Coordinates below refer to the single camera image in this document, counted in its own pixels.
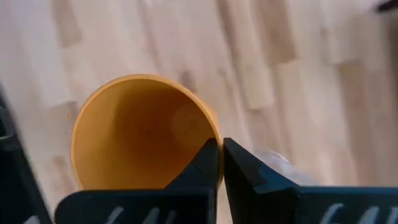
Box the yellow plastic cup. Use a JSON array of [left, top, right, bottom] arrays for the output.
[[70, 73, 224, 191]]

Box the black metal table frame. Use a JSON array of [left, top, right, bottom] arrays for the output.
[[0, 83, 53, 224]]

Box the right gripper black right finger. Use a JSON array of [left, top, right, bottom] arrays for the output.
[[223, 138, 398, 224]]

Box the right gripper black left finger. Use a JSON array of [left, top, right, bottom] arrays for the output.
[[54, 138, 220, 224]]

